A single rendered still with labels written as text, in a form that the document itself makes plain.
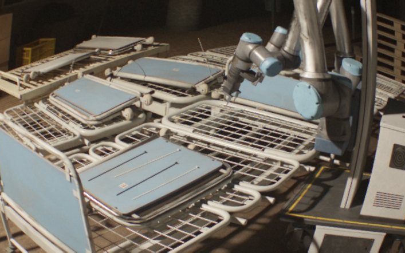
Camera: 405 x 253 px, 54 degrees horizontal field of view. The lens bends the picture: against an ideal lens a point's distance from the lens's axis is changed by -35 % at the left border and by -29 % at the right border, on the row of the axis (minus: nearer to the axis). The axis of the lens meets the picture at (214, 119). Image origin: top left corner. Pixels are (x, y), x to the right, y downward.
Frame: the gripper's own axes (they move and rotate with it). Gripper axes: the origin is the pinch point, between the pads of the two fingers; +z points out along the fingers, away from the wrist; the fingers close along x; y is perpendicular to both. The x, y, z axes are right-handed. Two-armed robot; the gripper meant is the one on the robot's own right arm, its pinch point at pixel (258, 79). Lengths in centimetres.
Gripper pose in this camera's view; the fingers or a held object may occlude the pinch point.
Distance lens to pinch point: 279.3
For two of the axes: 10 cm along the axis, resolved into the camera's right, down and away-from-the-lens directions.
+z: -4.7, 8.3, 3.0
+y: 8.3, 5.3, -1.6
